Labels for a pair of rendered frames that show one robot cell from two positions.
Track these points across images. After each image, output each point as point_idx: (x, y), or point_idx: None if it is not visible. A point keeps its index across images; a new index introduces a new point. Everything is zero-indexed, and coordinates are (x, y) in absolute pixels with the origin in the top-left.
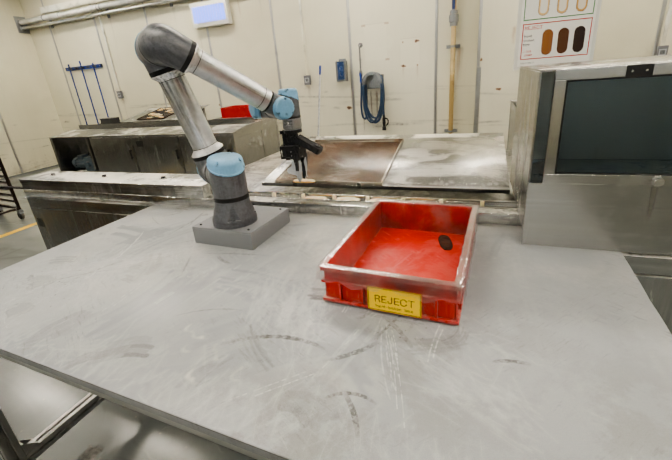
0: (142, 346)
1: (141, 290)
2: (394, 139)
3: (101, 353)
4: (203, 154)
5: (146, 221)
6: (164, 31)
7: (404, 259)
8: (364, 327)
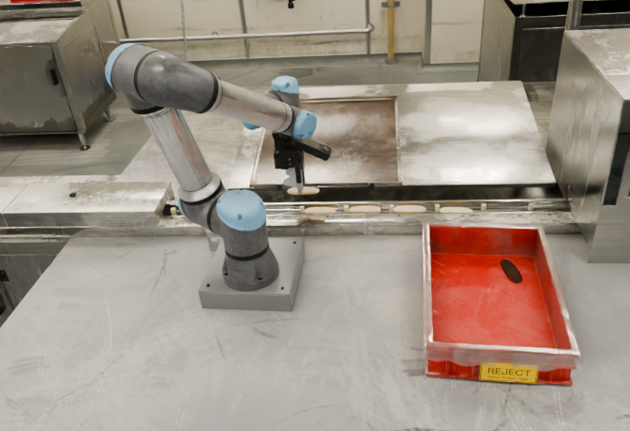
0: None
1: (195, 397)
2: (384, 96)
3: None
4: (202, 197)
5: (90, 275)
6: (181, 71)
7: (479, 303)
8: (485, 403)
